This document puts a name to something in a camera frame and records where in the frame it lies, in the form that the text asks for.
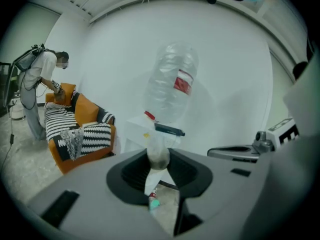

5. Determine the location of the orange cushion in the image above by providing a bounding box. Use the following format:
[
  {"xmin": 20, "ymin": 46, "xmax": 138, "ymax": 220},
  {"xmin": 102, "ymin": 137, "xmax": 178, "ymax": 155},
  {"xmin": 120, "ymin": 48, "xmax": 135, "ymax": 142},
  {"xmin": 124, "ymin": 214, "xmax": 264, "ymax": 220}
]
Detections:
[
  {"xmin": 73, "ymin": 92, "xmax": 100, "ymax": 125},
  {"xmin": 59, "ymin": 82, "xmax": 77, "ymax": 105}
]

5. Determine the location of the black cabinet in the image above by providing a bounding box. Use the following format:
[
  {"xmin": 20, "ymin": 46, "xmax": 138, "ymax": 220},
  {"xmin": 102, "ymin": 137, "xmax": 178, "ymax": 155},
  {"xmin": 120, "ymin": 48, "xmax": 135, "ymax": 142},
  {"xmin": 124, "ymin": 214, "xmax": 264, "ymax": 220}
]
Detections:
[{"xmin": 0, "ymin": 60, "xmax": 20, "ymax": 118}]

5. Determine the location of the small red label bottle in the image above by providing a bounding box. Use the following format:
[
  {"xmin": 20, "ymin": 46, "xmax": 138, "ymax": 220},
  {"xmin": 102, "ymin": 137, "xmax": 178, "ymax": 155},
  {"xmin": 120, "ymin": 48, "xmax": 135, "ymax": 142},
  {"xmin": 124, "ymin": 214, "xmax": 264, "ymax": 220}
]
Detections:
[{"xmin": 148, "ymin": 187, "xmax": 159, "ymax": 203}]

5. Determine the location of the clear water bottle red label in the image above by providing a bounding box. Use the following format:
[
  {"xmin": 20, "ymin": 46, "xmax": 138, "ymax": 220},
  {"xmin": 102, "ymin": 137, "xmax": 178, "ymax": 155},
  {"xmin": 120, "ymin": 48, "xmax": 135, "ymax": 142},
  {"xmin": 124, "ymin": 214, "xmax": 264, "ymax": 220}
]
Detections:
[{"xmin": 142, "ymin": 40, "xmax": 200, "ymax": 124}]

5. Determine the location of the grey fluffy pillow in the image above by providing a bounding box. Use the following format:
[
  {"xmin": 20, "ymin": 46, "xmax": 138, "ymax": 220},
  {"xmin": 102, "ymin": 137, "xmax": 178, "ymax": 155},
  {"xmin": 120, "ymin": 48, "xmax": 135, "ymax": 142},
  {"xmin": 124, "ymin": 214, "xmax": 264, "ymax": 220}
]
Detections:
[{"xmin": 59, "ymin": 128, "xmax": 85, "ymax": 161}]

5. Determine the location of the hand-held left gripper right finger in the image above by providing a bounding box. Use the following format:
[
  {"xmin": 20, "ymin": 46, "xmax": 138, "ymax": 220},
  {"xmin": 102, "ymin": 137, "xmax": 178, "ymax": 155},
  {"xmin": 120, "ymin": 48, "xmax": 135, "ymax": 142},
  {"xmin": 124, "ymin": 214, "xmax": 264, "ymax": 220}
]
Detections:
[{"xmin": 166, "ymin": 147, "xmax": 262, "ymax": 238}]

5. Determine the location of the orange sofa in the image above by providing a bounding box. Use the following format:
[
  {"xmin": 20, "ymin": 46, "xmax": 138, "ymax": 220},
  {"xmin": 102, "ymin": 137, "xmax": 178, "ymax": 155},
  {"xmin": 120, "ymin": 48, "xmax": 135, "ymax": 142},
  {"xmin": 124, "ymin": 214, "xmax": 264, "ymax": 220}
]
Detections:
[{"xmin": 44, "ymin": 82, "xmax": 118, "ymax": 175}]

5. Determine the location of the black remote control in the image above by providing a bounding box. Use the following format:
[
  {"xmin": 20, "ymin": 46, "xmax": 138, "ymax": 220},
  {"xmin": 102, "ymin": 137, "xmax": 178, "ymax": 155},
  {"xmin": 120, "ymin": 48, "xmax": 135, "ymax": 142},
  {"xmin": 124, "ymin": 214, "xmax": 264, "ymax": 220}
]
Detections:
[{"xmin": 154, "ymin": 122, "xmax": 187, "ymax": 137}]

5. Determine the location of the black and white striped blanket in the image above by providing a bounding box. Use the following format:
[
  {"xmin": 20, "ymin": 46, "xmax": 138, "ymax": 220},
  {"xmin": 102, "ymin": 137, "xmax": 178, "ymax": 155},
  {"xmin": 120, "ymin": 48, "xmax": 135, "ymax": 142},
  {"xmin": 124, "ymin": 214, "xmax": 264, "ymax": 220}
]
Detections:
[{"xmin": 44, "ymin": 91, "xmax": 117, "ymax": 160}]

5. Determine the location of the black cable with inline box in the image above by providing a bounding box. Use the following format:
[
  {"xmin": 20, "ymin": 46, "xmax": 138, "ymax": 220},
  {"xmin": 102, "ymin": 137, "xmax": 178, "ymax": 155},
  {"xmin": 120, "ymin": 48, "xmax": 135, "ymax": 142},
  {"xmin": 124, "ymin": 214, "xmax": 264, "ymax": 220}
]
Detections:
[{"xmin": 0, "ymin": 113, "xmax": 15, "ymax": 170}]

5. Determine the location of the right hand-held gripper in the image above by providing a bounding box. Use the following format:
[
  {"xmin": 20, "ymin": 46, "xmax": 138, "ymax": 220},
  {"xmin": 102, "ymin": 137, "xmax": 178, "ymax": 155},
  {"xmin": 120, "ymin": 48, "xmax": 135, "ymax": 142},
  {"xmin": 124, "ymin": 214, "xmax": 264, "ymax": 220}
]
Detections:
[{"xmin": 207, "ymin": 117, "xmax": 300, "ymax": 164}]

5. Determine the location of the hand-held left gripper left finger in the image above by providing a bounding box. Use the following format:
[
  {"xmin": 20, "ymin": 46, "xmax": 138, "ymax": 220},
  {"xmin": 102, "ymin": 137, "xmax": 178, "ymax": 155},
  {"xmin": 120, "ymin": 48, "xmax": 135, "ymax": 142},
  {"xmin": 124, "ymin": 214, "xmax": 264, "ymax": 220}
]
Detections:
[{"xmin": 26, "ymin": 147, "xmax": 176, "ymax": 240}]

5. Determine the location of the white water dispenser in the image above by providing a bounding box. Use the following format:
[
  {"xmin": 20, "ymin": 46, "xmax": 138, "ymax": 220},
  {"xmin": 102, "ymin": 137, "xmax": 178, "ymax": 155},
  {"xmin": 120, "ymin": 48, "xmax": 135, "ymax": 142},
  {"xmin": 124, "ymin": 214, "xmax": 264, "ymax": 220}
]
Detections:
[{"xmin": 124, "ymin": 115, "xmax": 187, "ymax": 194}]

